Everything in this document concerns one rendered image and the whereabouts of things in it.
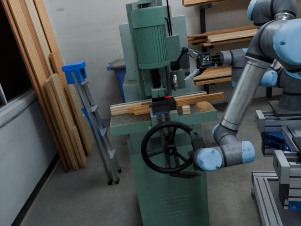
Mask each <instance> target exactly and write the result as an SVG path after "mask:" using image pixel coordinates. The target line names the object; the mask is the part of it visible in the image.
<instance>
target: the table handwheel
mask: <svg viewBox="0 0 301 226"><path fill-rule="evenodd" d="M167 127H173V132H172V136H171V139H170V137H169V135H168V136H165V137H166V141H165V144H164V146H163V148H164V149H161V150H159V151H156V152H153V153H150V154H147V152H146V147H147V143H148V141H149V139H150V137H151V136H152V135H153V134H154V133H155V132H157V131H159V130H161V129H163V128H167ZM177 128H180V129H183V130H184V131H186V132H187V133H188V134H189V135H190V132H191V131H193V130H192V129H191V128H190V127H189V126H187V125H186V124H184V123H181V122H175V121H168V122H162V123H160V124H158V125H155V126H154V127H152V128H151V129H150V130H149V131H148V132H147V133H146V135H145V136H144V138H143V140H142V144H141V155H142V158H143V160H144V162H145V163H146V165H147V166H148V167H150V168H151V169H152V170H154V171H156V172H159V173H163V174H173V173H177V172H180V171H183V170H184V169H186V168H187V167H189V166H190V165H191V164H192V163H193V159H192V156H190V157H189V159H186V158H184V157H183V156H182V155H181V154H179V153H178V152H177V151H176V146H175V144H174V138H175V134H176V130H177ZM163 152H165V154H166V155H168V156H172V155H174V154H175V155H176V156H178V157H179V158H180V159H182V160H183V161H184V162H185V163H183V164H182V165H180V166H178V167H174V168H162V167H159V166H156V165H155V164H153V163H152V162H151V161H150V159H149V157H151V156H154V155H157V154H161V153H163Z"/></svg>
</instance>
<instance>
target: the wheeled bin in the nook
mask: <svg viewBox="0 0 301 226"><path fill-rule="evenodd" d="M110 70H114V71H115V73H116V78H117V81H118V85H119V88H120V92H121V96H122V100H123V103H125V96H124V91H123V82H124V79H125V75H126V66H125V59H124V58H122V59H117V60H115V61H113V62H110V63H109V65H108V66H107V71H110Z"/></svg>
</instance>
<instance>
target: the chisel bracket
mask: <svg viewBox="0 0 301 226"><path fill-rule="evenodd" d="M150 88H151V95H152V98H156V97H158V95H160V96H161V97H162V96H165V93H164V92H165V90H164V88H163V86H162V85H161V87H158V88H153V85H150Z"/></svg>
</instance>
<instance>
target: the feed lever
mask: <svg viewBox="0 0 301 226"><path fill-rule="evenodd" d="M181 51H182V53H181V54H180V56H179V58H178V59H177V60H176V61H171V62H170V67H171V71H175V70H179V69H180V65H179V61H180V59H181V58H182V56H183V55H184V54H185V53H187V52H188V51H189V49H188V47H187V46H183V47H182V49H181Z"/></svg>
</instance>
